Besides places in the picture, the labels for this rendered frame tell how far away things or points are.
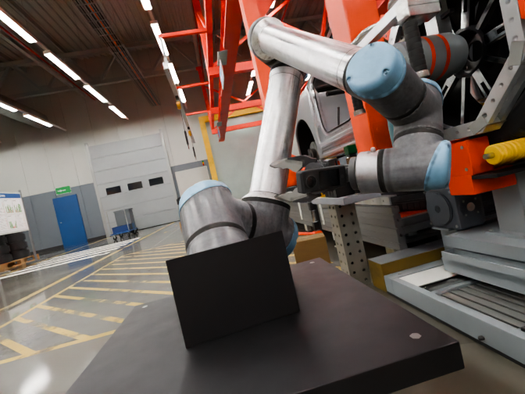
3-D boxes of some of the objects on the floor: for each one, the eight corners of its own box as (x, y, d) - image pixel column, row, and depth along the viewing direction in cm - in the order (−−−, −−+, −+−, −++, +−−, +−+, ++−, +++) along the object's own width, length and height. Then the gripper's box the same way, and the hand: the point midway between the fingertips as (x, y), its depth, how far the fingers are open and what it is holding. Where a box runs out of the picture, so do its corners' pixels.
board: (8, 272, 674) (-13, 185, 669) (-17, 277, 667) (-38, 190, 662) (47, 259, 822) (30, 188, 817) (27, 263, 816) (9, 191, 811)
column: (371, 282, 149) (353, 198, 148) (352, 288, 147) (333, 202, 146) (362, 277, 159) (344, 198, 158) (344, 282, 157) (326, 202, 156)
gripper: (367, 198, 71) (287, 202, 83) (362, 140, 69) (280, 152, 81) (358, 207, 64) (271, 209, 76) (351, 142, 62) (263, 155, 74)
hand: (274, 181), depth 75 cm, fingers open, 7 cm apart
